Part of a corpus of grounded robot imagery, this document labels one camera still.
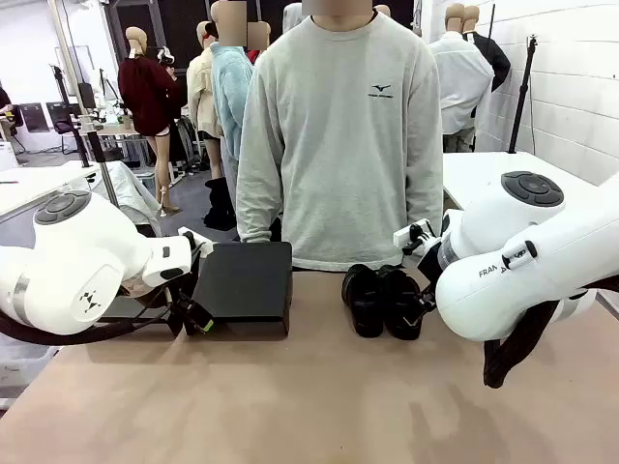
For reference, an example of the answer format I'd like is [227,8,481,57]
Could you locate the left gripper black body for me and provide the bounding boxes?
[168,287,201,337]

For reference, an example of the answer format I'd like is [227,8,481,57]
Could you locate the figure in light blue fleece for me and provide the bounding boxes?
[210,0,256,199]

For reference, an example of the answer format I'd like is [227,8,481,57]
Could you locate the mannequin in maroon sweater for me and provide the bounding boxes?
[117,26,188,217]

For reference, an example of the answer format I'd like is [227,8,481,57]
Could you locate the mannequin in white shirt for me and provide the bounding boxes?
[427,3,495,151]

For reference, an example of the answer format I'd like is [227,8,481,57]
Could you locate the person in grey sweatshirt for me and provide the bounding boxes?
[235,0,445,272]

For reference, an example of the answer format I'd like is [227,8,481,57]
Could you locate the white draped cover cloth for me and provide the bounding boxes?
[103,159,163,226]

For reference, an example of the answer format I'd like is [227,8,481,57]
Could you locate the mannequin in black jacket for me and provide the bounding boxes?
[461,5,513,96]

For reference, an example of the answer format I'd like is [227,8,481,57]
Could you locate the black office chair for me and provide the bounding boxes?
[51,108,81,156]

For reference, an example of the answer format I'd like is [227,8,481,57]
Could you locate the mannequin in grey hoodie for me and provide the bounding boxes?
[282,3,306,33]

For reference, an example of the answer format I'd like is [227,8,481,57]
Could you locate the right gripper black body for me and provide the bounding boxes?
[417,243,445,292]

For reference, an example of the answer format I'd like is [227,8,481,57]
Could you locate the black and grey leaning pole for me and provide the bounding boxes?
[86,130,121,209]

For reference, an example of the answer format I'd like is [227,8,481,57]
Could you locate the black leather loafer shoe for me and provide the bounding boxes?
[376,264,425,341]
[340,264,388,338]

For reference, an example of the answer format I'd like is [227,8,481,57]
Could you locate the wooden top desk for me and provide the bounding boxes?
[79,123,156,165]

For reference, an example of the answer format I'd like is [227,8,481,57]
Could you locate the translucent plastic bin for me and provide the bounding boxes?
[0,333,64,388]

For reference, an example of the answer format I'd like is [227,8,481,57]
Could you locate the figure in red jacket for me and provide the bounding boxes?
[245,21,272,67]

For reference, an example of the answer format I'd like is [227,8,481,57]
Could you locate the person's left forearm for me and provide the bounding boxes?
[404,159,445,231]

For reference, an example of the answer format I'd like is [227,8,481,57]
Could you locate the black boots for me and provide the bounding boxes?
[202,176,238,232]

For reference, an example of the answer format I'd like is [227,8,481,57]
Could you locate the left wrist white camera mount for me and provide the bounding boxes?
[177,225,215,257]

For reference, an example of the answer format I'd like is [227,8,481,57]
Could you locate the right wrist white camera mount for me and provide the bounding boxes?
[393,218,441,255]

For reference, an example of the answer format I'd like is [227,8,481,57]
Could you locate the person's right forearm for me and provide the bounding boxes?
[235,159,284,245]

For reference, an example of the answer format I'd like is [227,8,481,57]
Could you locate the left arm black cable sleeve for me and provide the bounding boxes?
[0,284,194,347]

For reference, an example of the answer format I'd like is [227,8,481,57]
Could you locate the mannequin in beige shirt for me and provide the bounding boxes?
[186,21,226,180]

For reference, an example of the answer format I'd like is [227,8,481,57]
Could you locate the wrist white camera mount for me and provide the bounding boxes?
[393,218,441,255]
[177,225,215,257]

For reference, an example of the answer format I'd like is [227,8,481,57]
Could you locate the black tripod pole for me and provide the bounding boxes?
[507,34,541,155]
[50,65,96,169]

